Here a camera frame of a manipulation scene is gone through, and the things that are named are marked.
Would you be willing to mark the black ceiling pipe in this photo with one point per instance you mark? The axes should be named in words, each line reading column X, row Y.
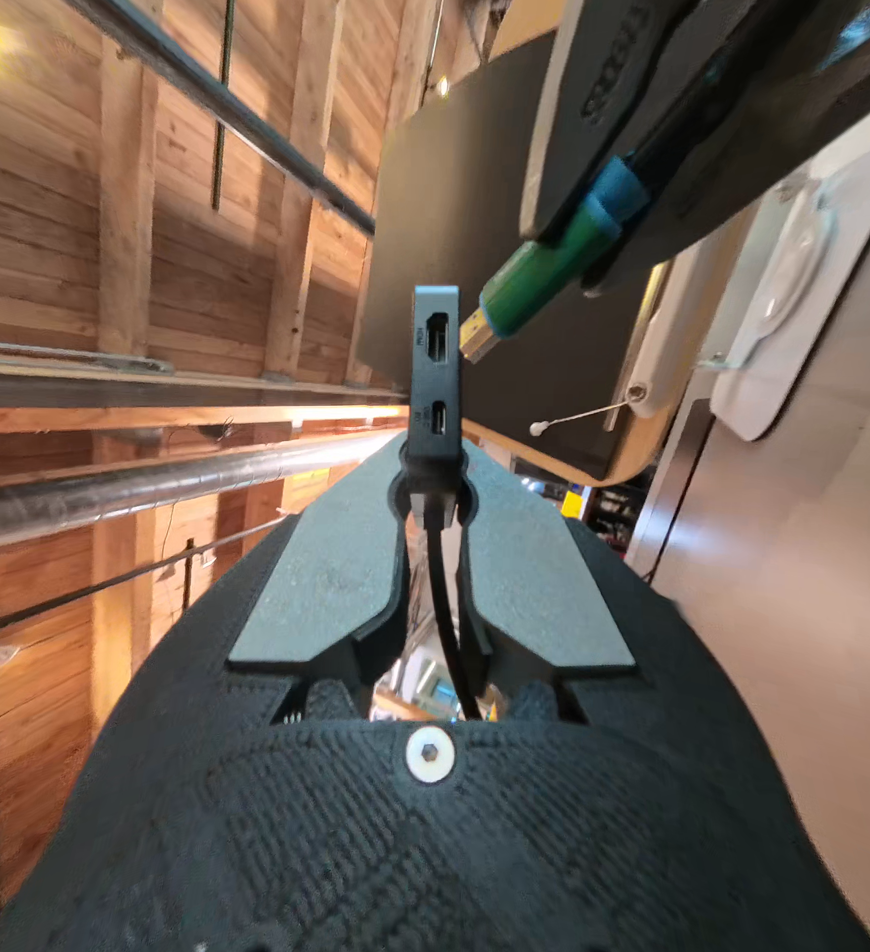
column 241, row 119

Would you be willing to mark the black multiport adapter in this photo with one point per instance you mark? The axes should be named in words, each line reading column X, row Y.
column 435, row 372

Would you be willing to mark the silver air duct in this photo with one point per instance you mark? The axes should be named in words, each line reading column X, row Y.
column 145, row 487

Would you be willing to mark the black wooden-rimmed board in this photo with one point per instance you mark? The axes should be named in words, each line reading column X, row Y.
column 442, row 186

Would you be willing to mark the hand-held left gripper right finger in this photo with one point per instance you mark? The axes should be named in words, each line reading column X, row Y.
column 546, row 587

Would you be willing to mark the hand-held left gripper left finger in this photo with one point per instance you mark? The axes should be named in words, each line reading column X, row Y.
column 323, row 587

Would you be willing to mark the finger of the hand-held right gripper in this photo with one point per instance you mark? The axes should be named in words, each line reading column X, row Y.
column 747, row 149
column 606, row 89

